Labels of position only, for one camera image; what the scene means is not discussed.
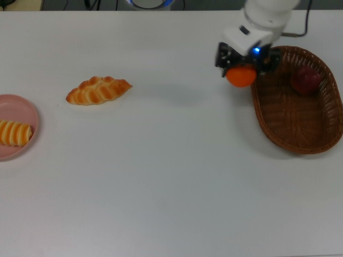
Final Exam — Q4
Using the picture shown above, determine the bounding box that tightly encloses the brown woven basket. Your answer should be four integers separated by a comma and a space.
249, 45, 343, 155

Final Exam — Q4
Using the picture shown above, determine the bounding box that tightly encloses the pink plate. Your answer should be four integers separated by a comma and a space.
0, 94, 40, 162

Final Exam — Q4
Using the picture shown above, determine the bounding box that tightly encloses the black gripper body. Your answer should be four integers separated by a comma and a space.
230, 44, 271, 67

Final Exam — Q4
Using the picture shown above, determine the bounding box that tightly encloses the braided toy bread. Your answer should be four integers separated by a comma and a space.
65, 76, 133, 106

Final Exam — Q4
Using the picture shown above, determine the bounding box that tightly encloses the orange toy mandarin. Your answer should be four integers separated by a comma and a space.
226, 65, 257, 88

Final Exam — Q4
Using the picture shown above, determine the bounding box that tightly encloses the striped ribbed toy bread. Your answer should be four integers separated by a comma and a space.
0, 119, 33, 147

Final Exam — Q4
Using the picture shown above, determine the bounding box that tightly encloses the red toy apple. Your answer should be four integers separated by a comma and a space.
290, 66, 322, 96

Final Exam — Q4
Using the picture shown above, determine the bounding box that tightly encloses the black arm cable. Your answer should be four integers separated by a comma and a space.
281, 0, 313, 37

